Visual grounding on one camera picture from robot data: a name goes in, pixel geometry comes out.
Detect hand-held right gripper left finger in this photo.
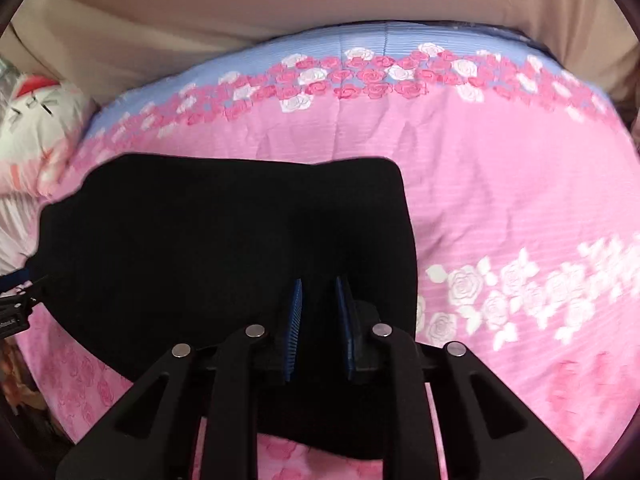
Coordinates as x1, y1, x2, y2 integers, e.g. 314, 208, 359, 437
55, 278, 304, 480

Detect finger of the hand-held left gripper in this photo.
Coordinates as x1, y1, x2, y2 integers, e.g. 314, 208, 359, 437
0, 269, 34, 291
10, 276, 49, 313

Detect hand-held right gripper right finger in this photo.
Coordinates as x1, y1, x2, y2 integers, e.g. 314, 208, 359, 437
334, 276, 584, 480

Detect black pants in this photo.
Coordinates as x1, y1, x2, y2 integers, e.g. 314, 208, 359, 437
25, 154, 422, 462

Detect cat print pillow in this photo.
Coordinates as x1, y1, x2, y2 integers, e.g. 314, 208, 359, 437
0, 72, 99, 202

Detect pink floral bed sheet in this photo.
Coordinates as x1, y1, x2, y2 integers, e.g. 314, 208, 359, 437
15, 20, 640, 480

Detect beige curtain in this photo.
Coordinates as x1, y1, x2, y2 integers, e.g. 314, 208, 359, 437
0, 0, 640, 117

